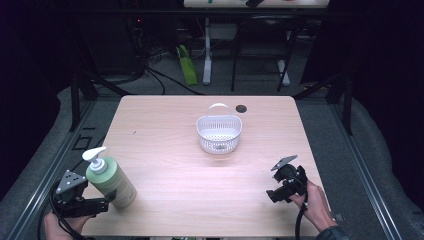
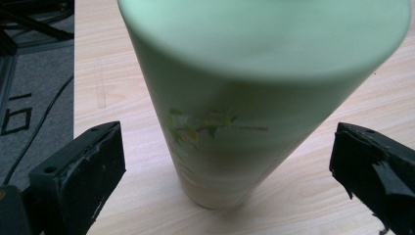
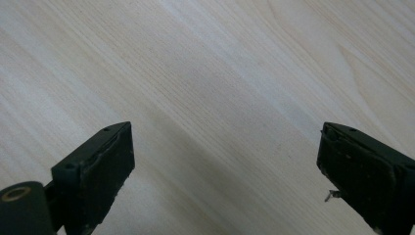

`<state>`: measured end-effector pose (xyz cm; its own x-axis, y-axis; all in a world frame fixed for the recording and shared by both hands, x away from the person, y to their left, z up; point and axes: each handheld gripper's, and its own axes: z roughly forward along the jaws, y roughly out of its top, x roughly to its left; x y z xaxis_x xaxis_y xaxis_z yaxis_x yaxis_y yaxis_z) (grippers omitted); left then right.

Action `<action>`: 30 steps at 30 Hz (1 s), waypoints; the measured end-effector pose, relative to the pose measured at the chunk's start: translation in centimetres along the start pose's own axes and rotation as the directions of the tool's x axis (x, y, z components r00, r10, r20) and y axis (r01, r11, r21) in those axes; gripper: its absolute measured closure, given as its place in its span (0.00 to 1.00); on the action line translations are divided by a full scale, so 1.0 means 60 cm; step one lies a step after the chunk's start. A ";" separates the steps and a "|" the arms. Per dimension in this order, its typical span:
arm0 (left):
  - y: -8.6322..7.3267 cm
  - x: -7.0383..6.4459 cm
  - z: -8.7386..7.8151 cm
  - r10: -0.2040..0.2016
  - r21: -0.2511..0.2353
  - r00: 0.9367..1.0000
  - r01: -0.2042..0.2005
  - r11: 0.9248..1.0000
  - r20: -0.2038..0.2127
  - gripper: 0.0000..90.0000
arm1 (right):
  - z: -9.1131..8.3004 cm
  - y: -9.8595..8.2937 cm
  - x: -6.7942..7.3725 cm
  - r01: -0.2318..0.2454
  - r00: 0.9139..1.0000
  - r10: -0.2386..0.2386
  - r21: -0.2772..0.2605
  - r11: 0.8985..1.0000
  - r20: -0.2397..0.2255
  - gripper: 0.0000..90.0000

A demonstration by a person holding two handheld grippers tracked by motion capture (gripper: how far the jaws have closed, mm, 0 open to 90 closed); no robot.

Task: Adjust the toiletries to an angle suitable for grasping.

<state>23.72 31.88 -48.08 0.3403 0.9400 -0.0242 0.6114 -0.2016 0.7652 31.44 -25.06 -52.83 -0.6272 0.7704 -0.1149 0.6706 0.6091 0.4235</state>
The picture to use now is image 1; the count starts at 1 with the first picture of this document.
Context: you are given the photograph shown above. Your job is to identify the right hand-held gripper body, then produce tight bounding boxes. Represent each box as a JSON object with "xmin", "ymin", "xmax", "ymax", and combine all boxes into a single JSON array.
[{"xmin": 270, "ymin": 154, "xmax": 309, "ymax": 198}]

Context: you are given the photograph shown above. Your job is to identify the black floor cables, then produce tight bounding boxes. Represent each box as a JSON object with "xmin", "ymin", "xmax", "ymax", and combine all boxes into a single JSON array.
[{"xmin": 123, "ymin": 16, "xmax": 206, "ymax": 97}]

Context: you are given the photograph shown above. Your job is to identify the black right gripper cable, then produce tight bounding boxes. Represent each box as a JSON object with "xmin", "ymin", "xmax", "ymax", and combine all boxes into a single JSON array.
[{"xmin": 294, "ymin": 191, "xmax": 309, "ymax": 240}]

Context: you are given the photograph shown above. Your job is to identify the white plastic basket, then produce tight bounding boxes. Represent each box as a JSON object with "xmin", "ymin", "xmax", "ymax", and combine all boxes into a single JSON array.
[{"xmin": 195, "ymin": 102, "xmax": 243, "ymax": 156}]

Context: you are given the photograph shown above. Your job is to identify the person's left hand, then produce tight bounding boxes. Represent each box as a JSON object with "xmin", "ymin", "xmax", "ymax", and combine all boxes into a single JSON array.
[{"xmin": 43, "ymin": 211, "xmax": 96, "ymax": 240}]

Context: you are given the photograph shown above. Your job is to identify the white desk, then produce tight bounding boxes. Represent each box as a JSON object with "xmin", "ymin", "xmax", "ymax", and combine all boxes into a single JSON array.
[{"xmin": 183, "ymin": 0, "xmax": 332, "ymax": 87}]

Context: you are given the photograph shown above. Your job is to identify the green pump bottle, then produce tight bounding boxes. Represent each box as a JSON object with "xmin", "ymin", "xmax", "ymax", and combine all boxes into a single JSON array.
[{"xmin": 81, "ymin": 146, "xmax": 138, "ymax": 210}]

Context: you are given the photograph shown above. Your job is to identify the black metal stand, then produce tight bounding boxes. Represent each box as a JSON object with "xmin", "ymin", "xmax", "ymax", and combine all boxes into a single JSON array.
[
  {"xmin": 68, "ymin": 68, "xmax": 133, "ymax": 133},
  {"xmin": 293, "ymin": 69, "xmax": 355, "ymax": 137}
]

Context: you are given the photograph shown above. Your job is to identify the black chair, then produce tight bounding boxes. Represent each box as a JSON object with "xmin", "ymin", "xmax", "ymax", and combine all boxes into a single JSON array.
[{"xmin": 230, "ymin": 13, "xmax": 299, "ymax": 93}]

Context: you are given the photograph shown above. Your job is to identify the green bag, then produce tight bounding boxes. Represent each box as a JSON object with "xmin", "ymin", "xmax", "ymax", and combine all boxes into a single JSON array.
[{"xmin": 175, "ymin": 44, "xmax": 200, "ymax": 87}]

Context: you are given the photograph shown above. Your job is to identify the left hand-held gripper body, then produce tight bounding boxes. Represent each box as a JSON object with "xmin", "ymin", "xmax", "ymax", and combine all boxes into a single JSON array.
[{"xmin": 50, "ymin": 169, "xmax": 110, "ymax": 219}]

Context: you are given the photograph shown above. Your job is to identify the person's right hand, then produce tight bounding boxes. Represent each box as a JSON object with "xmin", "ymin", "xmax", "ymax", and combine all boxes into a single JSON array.
[{"xmin": 288, "ymin": 179, "xmax": 338, "ymax": 233}]

